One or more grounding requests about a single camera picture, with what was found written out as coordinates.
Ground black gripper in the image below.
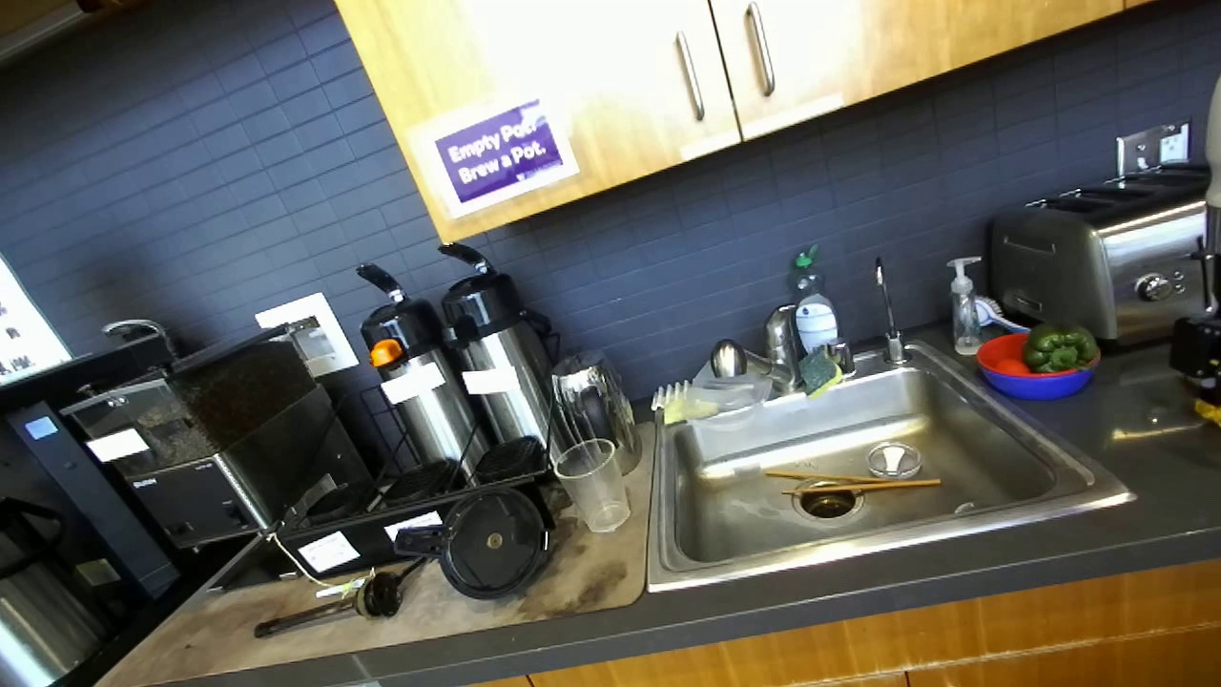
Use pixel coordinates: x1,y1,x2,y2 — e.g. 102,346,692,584
1167,310,1221,392

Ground stainless steel toaster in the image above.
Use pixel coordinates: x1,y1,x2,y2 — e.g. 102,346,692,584
983,166,1213,350

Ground green pepper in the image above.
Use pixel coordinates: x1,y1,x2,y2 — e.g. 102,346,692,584
1017,322,1101,379

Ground blue bowl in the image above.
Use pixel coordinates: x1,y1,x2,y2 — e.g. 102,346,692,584
971,330,1101,406

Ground clear soap dispenser bottle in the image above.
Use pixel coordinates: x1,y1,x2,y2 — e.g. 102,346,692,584
941,252,992,363

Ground chrome faucet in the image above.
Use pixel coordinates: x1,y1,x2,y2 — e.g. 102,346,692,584
870,255,912,374

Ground metal sink strainer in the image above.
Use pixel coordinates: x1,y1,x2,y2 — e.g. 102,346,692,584
861,441,927,485

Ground stainless steel sink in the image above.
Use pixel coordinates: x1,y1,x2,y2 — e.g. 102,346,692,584
641,335,1136,601

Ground wooden lower cabinet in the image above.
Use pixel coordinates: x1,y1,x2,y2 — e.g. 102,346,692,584
469,556,1221,687

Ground wooden cabinet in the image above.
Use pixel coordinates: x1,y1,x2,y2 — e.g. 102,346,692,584
332,0,1156,250
469,556,1221,687

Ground wooden chopsticks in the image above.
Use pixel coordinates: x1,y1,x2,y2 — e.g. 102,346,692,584
760,466,949,500

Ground green yellow sponge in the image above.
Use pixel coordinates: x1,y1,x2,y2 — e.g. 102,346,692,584
792,343,853,401

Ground dish soap bottle green cap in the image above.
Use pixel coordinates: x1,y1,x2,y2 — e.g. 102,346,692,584
786,245,848,363

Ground pale yellow cloth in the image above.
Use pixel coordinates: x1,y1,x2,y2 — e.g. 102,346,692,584
647,379,725,427

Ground glass jar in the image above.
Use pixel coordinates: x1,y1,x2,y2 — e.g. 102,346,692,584
547,346,646,477

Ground clear plastic cup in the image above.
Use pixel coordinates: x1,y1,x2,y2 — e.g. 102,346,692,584
548,437,638,539

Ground wooden upper cabinet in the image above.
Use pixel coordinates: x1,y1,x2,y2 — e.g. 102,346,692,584
332,0,1156,250

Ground steel airpot black top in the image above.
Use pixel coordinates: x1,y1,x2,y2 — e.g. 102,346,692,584
436,240,564,460

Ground purple sign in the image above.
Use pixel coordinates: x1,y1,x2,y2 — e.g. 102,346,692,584
409,91,582,222

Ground black round lid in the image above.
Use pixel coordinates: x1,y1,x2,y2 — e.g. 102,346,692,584
436,485,561,605

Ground steel airpot orange tag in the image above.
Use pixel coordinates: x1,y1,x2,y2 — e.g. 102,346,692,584
351,261,482,477

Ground black drip tray rack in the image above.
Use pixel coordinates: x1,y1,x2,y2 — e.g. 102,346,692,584
206,437,572,592

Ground black coffee scoop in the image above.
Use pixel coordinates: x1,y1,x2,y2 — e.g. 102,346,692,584
250,552,428,645

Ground black coffee brewer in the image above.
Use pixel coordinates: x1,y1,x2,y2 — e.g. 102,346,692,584
0,322,386,605

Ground metal wall outlet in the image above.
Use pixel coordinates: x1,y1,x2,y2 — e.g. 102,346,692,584
1114,117,1199,180

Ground metal cabinet handle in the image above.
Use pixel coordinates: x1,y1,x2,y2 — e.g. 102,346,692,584
673,26,711,130
740,0,782,103

